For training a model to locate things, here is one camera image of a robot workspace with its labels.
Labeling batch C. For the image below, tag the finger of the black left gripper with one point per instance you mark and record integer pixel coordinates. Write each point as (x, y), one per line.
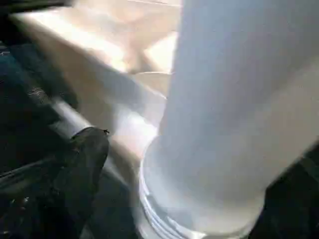
(25, 87)

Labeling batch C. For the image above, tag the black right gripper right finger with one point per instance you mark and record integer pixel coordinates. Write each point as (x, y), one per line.
(294, 204)

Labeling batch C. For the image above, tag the white plastic table top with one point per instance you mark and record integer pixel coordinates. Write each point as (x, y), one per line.
(99, 37)

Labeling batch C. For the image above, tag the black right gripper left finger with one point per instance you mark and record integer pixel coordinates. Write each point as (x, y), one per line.
(69, 179)

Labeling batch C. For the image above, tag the white plastic table leg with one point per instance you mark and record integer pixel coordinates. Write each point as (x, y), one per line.
(236, 99)

